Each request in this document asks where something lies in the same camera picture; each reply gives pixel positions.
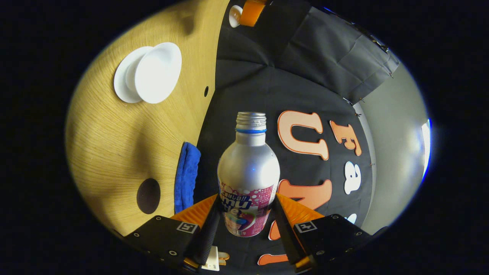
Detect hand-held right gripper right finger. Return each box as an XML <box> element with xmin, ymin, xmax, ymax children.
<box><xmin>272</xmin><ymin>193</ymin><xmax>373</xmax><ymax>272</ymax></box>

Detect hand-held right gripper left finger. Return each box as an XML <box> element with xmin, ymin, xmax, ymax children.
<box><xmin>123</xmin><ymin>194</ymin><xmax>222</xmax><ymax>272</ymax></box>

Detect dark round coaster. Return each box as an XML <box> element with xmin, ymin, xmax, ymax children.
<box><xmin>136</xmin><ymin>178</ymin><xmax>161</xmax><ymax>215</ymax></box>

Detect silver water bottle pink label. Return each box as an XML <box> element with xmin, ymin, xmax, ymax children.
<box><xmin>217</xmin><ymin>112</ymin><xmax>280</xmax><ymax>237</ymax></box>

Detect white teacup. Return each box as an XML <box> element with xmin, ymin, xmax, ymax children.
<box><xmin>134</xmin><ymin>42</ymin><xmax>183</xmax><ymax>104</ymax></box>

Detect cream toaster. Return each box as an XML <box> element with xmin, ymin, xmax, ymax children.
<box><xmin>201</xmin><ymin>246</ymin><xmax>220</xmax><ymax>272</ymax></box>

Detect blue towel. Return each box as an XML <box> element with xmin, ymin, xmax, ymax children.
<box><xmin>174</xmin><ymin>142</ymin><xmax>201</xmax><ymax>214</ymax></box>

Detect black backdrop cloth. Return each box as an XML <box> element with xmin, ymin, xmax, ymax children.
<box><xmin>193</xmin><ymin>0</ymin><xmax>402</xmax><ymax>268</ymax></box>

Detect white saucer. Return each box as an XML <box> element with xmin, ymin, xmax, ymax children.
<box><xmin>113</xmin><ymin>46</ymin><xmax>154</xmax><ymax>104</ymax></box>

